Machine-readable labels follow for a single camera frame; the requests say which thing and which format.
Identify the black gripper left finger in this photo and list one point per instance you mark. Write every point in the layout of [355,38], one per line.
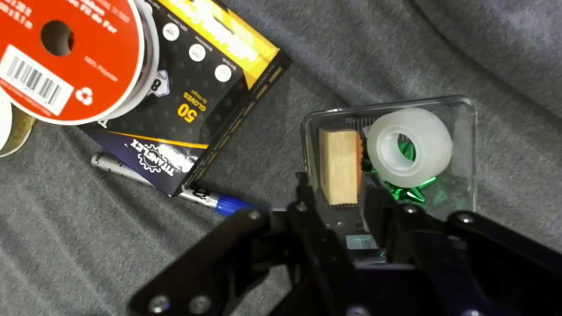
[234,268]

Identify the green gift bow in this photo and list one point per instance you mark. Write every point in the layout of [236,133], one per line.
[410,189]

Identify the cork stopper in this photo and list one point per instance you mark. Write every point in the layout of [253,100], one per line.
[339,166]

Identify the grey cloth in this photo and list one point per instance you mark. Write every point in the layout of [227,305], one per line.
[410,52]

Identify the white spool with gold ribbon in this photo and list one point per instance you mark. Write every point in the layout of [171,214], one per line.
[11,131]

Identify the blue capped marker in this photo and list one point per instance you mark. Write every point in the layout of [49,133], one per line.
[225,203]

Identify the clear tape roll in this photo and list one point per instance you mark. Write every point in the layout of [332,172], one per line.
[436,137]

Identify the black and yellow glove box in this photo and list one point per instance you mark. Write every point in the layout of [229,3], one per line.
[204,110]

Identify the red ribbon spool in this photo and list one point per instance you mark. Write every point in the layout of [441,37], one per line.
[99,63]

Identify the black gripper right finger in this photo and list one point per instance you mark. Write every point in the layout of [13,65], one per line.
[467,263]

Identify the clear plastic container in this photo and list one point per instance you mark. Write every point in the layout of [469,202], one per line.
[462,175]

